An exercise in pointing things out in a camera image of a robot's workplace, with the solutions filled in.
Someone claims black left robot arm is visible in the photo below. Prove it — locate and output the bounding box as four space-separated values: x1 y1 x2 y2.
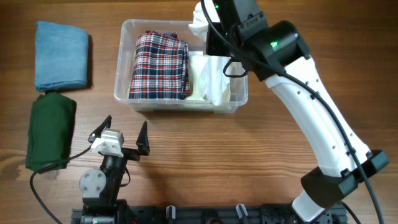
79 116 150 224

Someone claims blue cloth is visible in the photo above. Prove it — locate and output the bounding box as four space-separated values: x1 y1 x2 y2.
34 21 90 92

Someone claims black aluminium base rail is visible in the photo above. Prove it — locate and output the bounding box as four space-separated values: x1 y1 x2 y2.
70 203 348 224

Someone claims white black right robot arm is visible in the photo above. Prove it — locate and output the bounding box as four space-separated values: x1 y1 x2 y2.
209 1 388 223

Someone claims clear plastic storage container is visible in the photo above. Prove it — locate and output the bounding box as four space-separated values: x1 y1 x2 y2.
114 19 248 113

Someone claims cream cloth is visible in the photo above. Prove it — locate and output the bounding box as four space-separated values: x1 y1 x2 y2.
127 54 233 110

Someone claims red navy plaid cloth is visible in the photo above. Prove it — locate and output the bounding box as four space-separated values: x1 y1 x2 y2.
129 30 190 100

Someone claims dark green cloth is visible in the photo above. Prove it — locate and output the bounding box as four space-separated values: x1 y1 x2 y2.
25 92 77 171

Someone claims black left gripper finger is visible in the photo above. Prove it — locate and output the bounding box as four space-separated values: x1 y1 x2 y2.
88 115 112 143
136 121 150 156

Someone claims white cloth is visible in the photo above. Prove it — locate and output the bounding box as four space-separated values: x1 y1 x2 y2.
186 3 231 106

